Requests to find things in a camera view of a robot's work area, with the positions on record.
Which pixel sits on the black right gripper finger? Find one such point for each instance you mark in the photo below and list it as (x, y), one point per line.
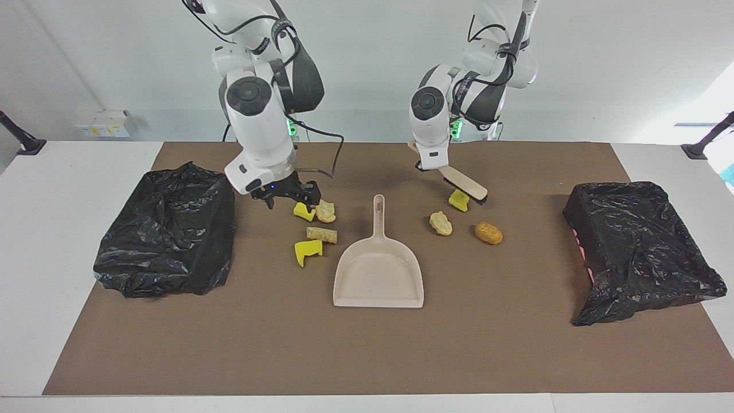
(301, 198)
(313, 192)

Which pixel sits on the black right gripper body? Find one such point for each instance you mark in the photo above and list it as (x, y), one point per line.
(281, 190)

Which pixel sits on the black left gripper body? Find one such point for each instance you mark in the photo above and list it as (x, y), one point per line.
(429, 168)

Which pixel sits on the small croissant toy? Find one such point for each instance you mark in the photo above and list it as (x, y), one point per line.
(440, 223)
(325, 211)
(321, 234)

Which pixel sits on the beige brush with black bristles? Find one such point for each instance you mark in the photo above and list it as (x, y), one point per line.
(464, 182)

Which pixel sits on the yellow sponge with green side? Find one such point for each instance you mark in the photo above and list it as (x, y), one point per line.
(459, 201)

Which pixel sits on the notched yellow sponge piece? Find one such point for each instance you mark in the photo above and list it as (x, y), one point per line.
(307, 251)

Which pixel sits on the brown oval bread roll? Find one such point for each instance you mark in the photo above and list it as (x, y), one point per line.
(488, 233)

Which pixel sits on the beige plastic dustpan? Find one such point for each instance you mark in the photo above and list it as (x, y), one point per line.
(378, 275)

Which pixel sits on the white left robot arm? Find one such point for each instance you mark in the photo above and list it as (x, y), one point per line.
(430, 132)

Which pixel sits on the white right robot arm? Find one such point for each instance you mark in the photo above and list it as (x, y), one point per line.
(258, 132)

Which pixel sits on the black bag lined pink bin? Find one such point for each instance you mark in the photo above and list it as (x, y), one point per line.
(636, 246)

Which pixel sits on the brown table mat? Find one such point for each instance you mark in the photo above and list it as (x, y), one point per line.
(367, 344)

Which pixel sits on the light blue object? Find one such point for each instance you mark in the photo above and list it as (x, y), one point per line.
(729, 175)

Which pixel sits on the white wall socket box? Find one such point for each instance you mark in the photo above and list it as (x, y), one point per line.
(106, 123)

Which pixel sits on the black camera stand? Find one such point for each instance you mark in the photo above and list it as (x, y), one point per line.
(708, 137)
(20, 137)

